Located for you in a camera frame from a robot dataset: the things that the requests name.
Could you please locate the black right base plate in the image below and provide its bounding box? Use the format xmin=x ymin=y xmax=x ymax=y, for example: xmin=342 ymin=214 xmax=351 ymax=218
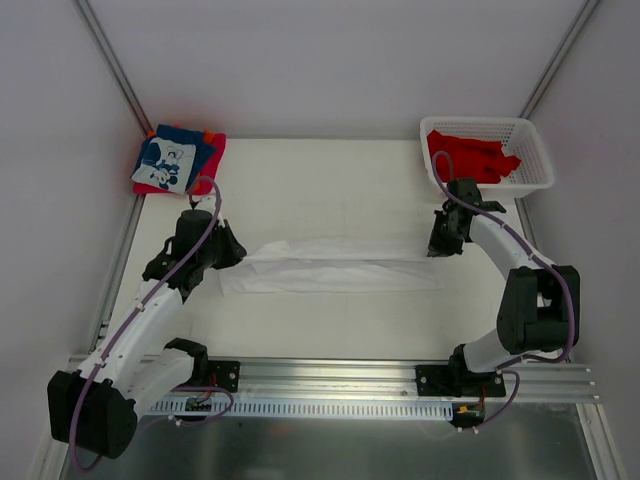
xmin=415 ymin=365 xmax=506 ymax=398

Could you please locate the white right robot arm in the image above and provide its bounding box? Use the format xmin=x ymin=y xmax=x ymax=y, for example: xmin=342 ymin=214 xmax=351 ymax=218
xmin=419 ymin=178 xmax=580 ymax=397

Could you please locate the pink folded t shirt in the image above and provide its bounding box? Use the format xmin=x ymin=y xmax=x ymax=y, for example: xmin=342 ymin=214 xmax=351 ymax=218
xmin=132 ymin=130 xmax=227 ymax=195

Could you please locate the white t shirt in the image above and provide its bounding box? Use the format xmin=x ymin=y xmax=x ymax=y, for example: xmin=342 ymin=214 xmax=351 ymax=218
xmin=219 ymin=237 xmax=445 ymax=295

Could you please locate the red t shirt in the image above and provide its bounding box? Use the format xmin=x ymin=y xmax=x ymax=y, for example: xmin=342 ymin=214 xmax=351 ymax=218
xmin=426 ymin=130 xmax=521 ymax=184

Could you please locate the light blue printed t shirt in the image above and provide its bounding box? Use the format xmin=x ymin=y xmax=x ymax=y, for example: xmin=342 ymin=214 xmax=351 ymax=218
xmin=131 ymin=137 xmax=196 ymax=194

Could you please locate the dark blue folded t shirt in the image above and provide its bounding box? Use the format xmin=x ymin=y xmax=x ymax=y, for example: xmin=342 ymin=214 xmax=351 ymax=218
xmin=131 ymin=124 xmax=215 ymax=194

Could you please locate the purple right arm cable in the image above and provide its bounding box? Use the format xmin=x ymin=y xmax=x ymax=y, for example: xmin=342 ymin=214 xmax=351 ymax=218
xmin=431 ymin=150 xmax=574 ymax=442

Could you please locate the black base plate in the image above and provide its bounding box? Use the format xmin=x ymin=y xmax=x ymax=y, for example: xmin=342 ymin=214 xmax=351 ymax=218
xmin=415 ymin=365 xmax=506 ymax=398
xmin=203 ymin=360 xmax=241 ymax=393

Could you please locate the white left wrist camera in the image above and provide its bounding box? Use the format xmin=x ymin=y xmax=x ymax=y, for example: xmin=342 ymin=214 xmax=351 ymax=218
xmin=189 ymin=195 xmax=217 ymax=213

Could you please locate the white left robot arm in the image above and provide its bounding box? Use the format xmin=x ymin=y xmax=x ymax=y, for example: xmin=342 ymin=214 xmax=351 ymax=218
xmin=47 ymin=209 xmax=246 ymax=459

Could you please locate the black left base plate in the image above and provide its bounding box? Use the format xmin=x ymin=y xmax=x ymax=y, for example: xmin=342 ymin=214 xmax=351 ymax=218
xmin=203 ymin=360 xmax=241 ymax=393

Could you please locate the white plastic basket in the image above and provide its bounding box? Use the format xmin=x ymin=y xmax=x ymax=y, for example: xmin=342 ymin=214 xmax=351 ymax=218
xmin=420 ymin=116 xmax=554 ymax=200

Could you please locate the white slotted cable duct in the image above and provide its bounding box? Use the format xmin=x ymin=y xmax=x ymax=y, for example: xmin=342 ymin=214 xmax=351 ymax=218
xmin=147 ymin=395 xmax=453 ymax=422

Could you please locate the aluminium mounting rail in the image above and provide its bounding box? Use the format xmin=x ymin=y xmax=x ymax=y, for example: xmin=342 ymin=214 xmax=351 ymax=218
xmin=210 ymin=356 xmax=601 ymax=404

